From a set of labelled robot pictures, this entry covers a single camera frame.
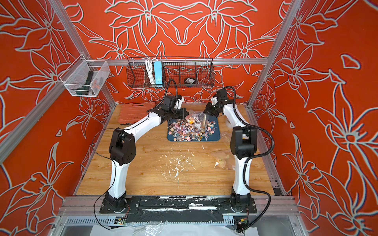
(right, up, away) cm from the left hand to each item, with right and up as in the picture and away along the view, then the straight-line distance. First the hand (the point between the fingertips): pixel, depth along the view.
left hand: (189, 111), depth 92 cm
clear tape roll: (+28, -8, +11) cm, 31 cm away
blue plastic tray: (+18, -17, +6) cm, 25 cm away
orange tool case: (-46, -1, +19) cm, 50 cm away
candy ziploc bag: (+24, -18, +2) cm, 30 cm away
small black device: (0, +21, +3) cm, 21 cm away
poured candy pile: (-6, -12, +7) cm, 15 cm away
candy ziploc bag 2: (+7, -6, +6) cm, 11 cm away
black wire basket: (+9, +29, +8) cm, 32 cm away
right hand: (+11, +2, +4) cm, 12 cm away
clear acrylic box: (-66, +21, -1) cm, 69 cm away
